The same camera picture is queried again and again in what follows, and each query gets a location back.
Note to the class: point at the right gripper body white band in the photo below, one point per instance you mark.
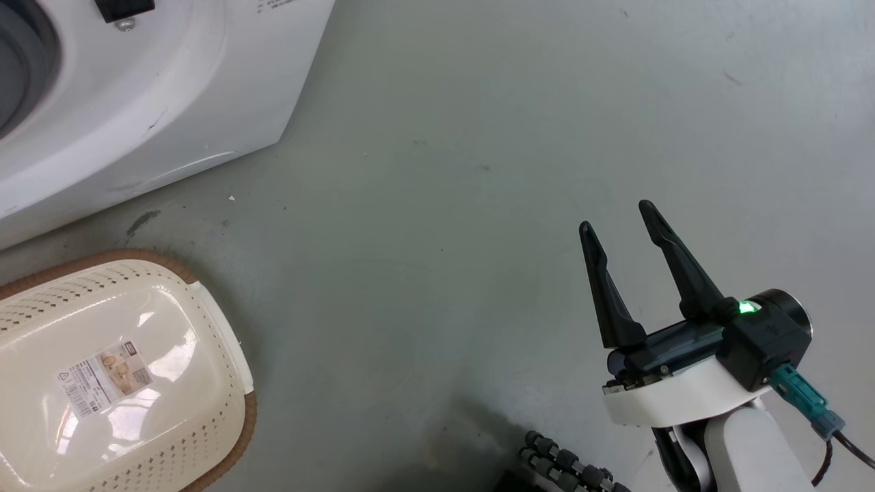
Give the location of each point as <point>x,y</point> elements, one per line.
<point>673,393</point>

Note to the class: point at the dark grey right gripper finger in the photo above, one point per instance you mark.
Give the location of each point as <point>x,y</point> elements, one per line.
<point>683,266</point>
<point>608,294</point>

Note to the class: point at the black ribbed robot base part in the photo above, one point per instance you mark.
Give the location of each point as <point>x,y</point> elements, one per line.
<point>567,468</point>

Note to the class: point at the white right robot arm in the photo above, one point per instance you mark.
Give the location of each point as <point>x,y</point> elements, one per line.
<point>745,451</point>

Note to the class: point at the cream perforated laundry basket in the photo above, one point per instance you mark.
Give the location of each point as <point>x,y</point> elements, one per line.
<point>137,410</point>

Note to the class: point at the white front-loading washing machine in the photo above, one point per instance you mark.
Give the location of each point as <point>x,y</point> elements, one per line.
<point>137,89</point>

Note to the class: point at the white product label sticker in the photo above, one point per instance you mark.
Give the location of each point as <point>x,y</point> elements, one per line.
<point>102,379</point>

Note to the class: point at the black door latch on washer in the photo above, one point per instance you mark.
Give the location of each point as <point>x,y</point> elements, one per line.
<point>123,9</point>

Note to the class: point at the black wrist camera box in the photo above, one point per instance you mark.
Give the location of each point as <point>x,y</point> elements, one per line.
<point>769,338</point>

